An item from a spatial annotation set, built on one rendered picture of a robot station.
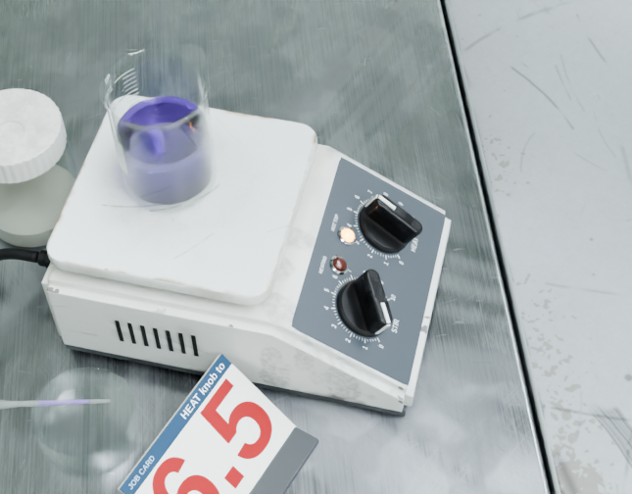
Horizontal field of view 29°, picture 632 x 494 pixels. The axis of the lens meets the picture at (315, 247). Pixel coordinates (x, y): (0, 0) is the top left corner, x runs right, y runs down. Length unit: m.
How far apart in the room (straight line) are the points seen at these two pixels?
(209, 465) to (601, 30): 0.42
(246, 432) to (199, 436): 0.03
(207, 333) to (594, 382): 0.22
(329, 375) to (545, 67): 0.30
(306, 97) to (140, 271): 0.23
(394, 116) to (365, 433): 0.23
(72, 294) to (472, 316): 0.23
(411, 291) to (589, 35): 0.27
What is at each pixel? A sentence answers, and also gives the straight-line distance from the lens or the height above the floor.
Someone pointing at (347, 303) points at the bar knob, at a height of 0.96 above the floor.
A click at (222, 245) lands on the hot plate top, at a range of 0.63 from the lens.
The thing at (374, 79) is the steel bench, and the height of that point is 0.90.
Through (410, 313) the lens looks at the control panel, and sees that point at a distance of 0.67.
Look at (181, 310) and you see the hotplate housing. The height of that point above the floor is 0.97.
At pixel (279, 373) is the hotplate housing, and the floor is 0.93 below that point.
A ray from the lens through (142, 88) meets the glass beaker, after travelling 0.64.
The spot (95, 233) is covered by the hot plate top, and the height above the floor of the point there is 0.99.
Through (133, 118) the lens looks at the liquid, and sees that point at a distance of 0.64.
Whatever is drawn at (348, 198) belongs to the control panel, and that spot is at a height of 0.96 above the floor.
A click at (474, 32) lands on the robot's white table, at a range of 0.86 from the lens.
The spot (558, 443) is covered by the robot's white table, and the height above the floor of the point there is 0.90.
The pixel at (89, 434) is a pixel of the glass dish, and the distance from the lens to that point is 0.68.
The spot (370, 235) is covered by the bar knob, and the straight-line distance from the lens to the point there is 0.67.
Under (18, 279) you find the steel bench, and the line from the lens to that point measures 0.75.
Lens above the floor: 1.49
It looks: 54 degrees down
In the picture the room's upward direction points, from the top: 1 degrees counter-clockwise
